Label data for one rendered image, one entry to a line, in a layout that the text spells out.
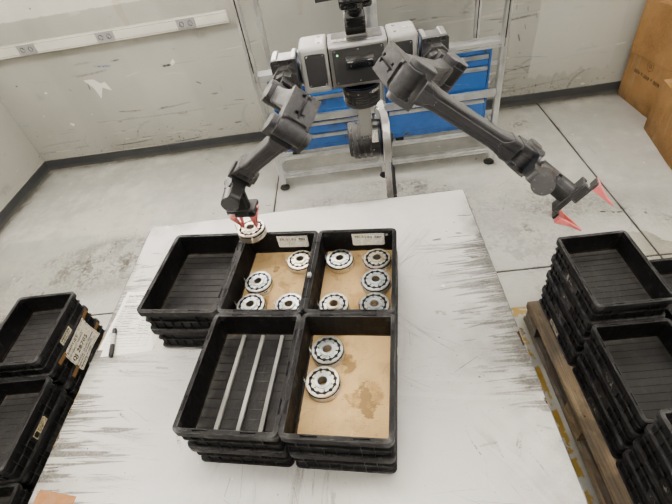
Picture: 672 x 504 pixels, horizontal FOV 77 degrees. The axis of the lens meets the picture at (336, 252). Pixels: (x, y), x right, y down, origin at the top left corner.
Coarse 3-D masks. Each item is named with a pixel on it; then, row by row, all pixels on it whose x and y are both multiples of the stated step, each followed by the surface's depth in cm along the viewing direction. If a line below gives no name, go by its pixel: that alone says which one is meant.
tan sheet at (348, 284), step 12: (360, 252) 167; (360, 264) 162; (324, 276) 161; (336, 276) 160; (348, 276) 159; (360, 276) 158; (324, 288) 156; (336, 288) 156; (348, 288) 155; (360, 288) 154; (348, 300) 151; (360, 300) 150
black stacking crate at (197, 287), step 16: (192, 240) 175; (208, 240) 174; (224, 240) 173; (176, 256) 172; (192, 256) 180; (208, 256) 178; (224, 256) 177; (176, 272) 171; (192, 272) 173; (208, 272) 171; (224, 272) 170; (160, 288) 160; (176, 288) 167; (192, 288) 166; (208, 288) 165; (144, 304) 150; (160, 304) 160; (176, 304) 161; (192, 304) 160; (208, 304) 159; (160, 320) 150; (176, 320) 150; (192, 320) 149; (208, 320) 148
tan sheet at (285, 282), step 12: (288, 252) 173; (264, 264) 170; (276, 264) 169; (276, 276) 164; (288, 276) 163; (300, 276) 162; (276, 288) 160; (288, 288) 159; (300, 288) 158; (276, 300) 155
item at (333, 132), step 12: (312, 96) 299; (324, 96) 298; (336, 96) 298; (324, 108) 306; (336, 108) 306; (348, 108) 306; (324, 120) 312; (336, 120) 311; (348, 120) 311; (312, 132) 319; (324, 132) 319; (336, 132) 318; (312, 144) 326; (324, 144) 326; (336, 144) 326
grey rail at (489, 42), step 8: (464, 40) 281; (472, 40) 280; (480, 40) 278; (488, 40) 276; (496, 40) 274; (456, 48) 276; (464, 48) 277; (472, 48) 277; (480, 48) 277; (488, 48) 277; (264, 72) 290; (264, 80) 289
